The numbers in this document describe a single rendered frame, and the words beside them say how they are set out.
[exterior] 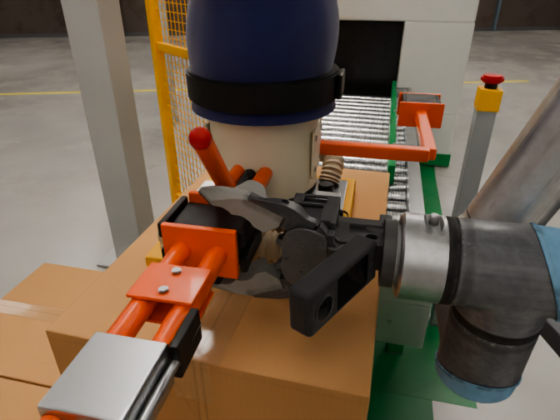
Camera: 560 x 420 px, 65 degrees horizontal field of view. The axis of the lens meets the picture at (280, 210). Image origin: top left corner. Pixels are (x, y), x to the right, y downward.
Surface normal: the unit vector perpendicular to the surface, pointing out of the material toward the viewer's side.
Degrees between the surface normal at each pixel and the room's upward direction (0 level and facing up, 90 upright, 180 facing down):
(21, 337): 0
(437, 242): 35
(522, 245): 27
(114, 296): 0
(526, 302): 95
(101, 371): 0
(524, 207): 90
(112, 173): 90
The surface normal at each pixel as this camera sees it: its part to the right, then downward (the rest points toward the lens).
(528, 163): -0.82, 0.10
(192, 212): 0.00, -0.88
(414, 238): -0.12, -0.47
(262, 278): -0.21, 0.47
